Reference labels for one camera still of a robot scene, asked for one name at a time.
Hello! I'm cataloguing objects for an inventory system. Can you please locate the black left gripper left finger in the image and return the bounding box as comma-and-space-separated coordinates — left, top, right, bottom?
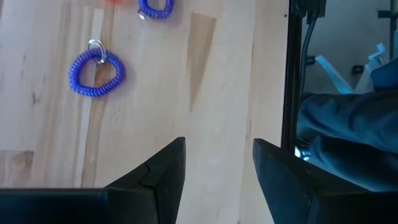
104, 136, 187, 224

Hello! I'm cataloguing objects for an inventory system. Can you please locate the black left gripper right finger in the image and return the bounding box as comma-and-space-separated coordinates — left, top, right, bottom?
252, 138, 324, 224

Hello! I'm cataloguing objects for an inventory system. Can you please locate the purple coil wristband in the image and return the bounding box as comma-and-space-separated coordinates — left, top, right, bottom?
68, 39, 127, 98
137, 0, 175, 20

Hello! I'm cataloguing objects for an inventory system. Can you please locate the person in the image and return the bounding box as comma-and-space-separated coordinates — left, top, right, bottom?
295, 57, 398, 192

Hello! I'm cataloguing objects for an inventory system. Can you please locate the white chair base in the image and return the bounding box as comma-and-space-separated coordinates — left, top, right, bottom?
315, 42, 386, 94

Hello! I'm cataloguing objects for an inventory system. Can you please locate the black table frame post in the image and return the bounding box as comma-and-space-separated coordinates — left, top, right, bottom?
281, 0, 304, 153

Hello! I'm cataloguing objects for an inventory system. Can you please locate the black cable bundle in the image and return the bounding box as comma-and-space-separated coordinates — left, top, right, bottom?
298, 0, 327, 94

